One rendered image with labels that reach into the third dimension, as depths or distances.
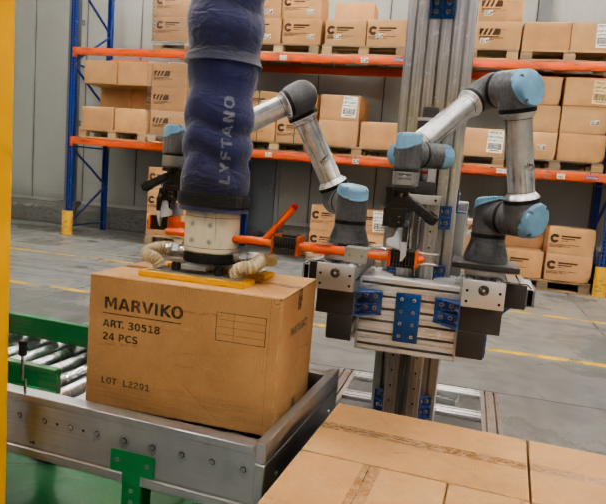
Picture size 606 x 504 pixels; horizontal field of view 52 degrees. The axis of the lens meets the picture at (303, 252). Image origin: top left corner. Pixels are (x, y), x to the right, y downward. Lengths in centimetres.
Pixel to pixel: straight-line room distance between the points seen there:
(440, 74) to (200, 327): 130
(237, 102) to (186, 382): 83
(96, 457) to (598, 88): 806
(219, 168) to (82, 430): 84
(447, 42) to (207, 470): 168
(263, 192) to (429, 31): 839
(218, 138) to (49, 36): 1124
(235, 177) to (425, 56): 96
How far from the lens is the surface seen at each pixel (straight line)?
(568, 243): 897
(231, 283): 179
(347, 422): 198
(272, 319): 171
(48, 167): 1279
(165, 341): 185
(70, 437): 196
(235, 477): 172
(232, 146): 185
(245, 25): 189
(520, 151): 209
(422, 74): 245
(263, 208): 1067
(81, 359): 249
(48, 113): 1283
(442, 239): 242
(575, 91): 902
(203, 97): 187
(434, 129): 201
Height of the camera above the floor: 129
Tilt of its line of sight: 7 degrees down
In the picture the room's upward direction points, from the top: 5 degrees clockwise
